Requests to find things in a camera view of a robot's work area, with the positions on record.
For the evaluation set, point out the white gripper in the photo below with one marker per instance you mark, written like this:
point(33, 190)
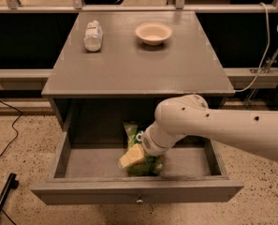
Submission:
point(149, 143)

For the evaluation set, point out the green rice chip bag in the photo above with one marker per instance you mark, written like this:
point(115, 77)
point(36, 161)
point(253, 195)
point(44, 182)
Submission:
point(150, 166)

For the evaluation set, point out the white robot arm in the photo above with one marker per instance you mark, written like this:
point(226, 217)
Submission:
point(178, 117)

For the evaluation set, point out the grey open drawer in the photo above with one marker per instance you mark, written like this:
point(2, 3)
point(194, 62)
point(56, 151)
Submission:
point(86, 171)

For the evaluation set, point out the grey wooden cabinet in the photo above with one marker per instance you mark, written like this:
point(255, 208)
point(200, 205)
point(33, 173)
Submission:
point(126, 67)

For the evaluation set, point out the white plastic bottle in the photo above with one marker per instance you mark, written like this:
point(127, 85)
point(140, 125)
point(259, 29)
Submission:
point(93, 36)

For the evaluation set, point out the white paper bowl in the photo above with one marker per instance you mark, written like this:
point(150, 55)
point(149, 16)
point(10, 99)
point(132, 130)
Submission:
point(153, 33)

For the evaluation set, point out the black stand leg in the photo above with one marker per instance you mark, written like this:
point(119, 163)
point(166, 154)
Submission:
point(11, 183)

